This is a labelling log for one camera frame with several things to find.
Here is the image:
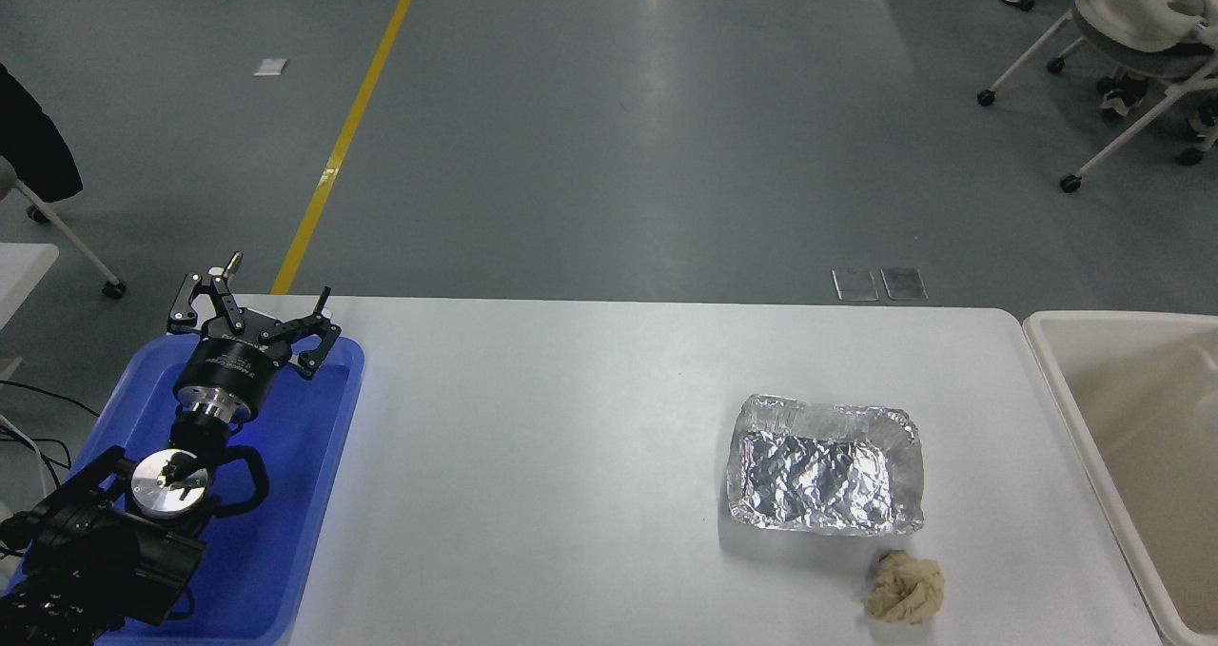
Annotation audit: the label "small white side table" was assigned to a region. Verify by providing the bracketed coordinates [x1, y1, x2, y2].
[0, 243, 60, 381]

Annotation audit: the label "large pale bin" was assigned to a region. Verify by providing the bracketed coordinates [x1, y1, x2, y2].
[1023, 310, 1218, 646]

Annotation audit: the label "crumpled tan paper ball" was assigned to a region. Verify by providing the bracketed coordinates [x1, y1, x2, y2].
[862, 549, 947, 626]

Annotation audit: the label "clear floor plate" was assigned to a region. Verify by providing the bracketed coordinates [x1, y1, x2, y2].
[881, 267, 929, 301]
[833, 268, 881, 302]

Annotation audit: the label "white wheeled office chair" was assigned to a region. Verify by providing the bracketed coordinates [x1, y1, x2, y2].
[977, 0, 1218, 195]

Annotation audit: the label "silver foil tray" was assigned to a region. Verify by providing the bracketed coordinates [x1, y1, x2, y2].
[726, 393, 925, 536]

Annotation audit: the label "thin black cables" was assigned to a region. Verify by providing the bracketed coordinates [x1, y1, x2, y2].
[0, 378, 102, 495]

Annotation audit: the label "blue plastic tray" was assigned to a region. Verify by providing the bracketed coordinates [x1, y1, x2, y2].
[5, 334, 366, 645]

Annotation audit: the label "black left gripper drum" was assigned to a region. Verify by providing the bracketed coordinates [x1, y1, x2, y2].
[174, 328, 285, 411]

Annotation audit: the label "grey wheeled chair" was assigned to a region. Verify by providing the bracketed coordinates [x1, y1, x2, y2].
[0, 156, 128, 300]

